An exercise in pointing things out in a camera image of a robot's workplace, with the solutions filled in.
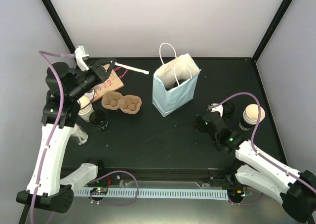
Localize single white paper straw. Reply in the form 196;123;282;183
115;62;150;75

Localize black coffee lid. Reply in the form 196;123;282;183
165;85;177;91
222;101;235;117
175;79;187;86

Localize light blue paper bag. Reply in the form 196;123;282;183
152;43;200;117

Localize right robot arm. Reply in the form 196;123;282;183
195;112;316;223

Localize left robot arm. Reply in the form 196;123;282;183
16;58;116;213

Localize brown Cakes paper bag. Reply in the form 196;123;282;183
92;66;128;102

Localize left paper cup stack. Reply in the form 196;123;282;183
78;96;94;122

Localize paper cup stack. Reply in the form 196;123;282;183
78;96;94;122
239;104;265;131

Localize right paper cup stack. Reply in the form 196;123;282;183
239;104;265;131

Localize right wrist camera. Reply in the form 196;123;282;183
208;103;223;117

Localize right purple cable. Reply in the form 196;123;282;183
212;92;316;195

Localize purple cable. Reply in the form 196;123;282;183
212;92;316;195
29;50;77;224

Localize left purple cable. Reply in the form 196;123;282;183
29;50;77;224

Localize black left frame post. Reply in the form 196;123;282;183
41;0;75;53

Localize black frame post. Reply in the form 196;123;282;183
41;0;75;53
252;0;293;63

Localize light blue slotted cable duct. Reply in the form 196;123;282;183
92;188;228;201

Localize black right frame post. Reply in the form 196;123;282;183
252;0;293;63

